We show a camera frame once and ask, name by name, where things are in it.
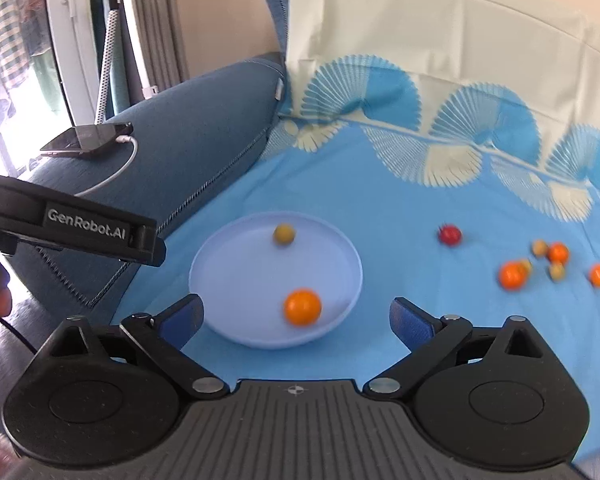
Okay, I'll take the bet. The white window frame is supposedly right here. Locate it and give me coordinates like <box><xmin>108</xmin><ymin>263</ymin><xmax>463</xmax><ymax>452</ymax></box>
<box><xmin>44</xmin><ymin>0</ymin><xmax>112</xmax><ymax>127</ymax></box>

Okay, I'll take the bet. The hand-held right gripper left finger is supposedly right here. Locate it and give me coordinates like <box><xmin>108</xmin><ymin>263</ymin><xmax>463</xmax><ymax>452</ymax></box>
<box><xmin>40</xmin><ymin>294</ymin><xmax>230</xmax><ymax>402</ymax></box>

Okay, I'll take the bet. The white perforated pole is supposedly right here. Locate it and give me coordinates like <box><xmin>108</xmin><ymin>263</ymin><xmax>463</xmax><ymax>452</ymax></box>
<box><xmin>95</xmin><ymin>9</ymin><xmax>122</xmax><ymax>126</ymax></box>

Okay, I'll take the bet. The black cable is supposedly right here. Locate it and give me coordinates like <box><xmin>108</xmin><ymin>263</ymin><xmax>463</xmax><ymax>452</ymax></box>
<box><xmin>0</xmin><ymin>316</ymin><xmax>39</xmax><ymax>357</ymax></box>

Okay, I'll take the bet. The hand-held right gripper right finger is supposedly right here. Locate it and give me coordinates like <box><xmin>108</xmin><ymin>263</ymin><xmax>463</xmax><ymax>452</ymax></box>
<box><xmin>364</xmin><ymin>297</ymin><xmax>556</xmax><ymax>402</ymax></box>

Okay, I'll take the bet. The black smartphone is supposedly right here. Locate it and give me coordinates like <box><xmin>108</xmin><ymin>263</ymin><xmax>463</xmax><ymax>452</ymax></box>
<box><xmin>40</xmin><ymin>121</ymin><xmax>136</xmax><ymax>160</ymax></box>

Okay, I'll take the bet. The light blue plate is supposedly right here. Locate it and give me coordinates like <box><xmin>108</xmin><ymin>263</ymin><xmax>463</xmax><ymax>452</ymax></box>
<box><xmin>189</xmin><ymin>212</ymin><xmax>364</xmax><ymax>350</ymax></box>

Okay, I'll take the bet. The red cherry tomato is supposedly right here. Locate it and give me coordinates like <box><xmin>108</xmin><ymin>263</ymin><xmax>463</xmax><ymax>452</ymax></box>
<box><xmin>437</xmin><ymin>224</ymin><xmax>463</xmax><ymax>247</ymax></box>

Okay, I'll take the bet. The dark blue sofa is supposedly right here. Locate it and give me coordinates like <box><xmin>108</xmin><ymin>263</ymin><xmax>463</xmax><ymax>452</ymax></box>
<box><xmin>22</xmin><ymin>52</ymin><xmax>288</xmax><ymax>333</ymax></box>

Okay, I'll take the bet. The white charging cable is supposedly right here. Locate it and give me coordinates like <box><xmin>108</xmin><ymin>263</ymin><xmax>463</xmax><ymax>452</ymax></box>
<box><xmin>74</xmin><ymin>134</ymin><xmax>140</xmax><ymax>198</ymax></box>

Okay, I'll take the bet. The grey curtain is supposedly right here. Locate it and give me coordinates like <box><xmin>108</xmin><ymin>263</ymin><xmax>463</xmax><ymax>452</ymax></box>
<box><xmin>122</xmin><ymin>0</ymin><xmax>191</xmax><ymax>97</ymax></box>

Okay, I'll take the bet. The blue printed bed sheet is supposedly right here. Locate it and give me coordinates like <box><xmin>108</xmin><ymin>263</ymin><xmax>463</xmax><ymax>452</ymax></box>
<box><xmin>110</xmin><ymin>0</ymin><xmax>600</xmax><ymax>467</ymax></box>

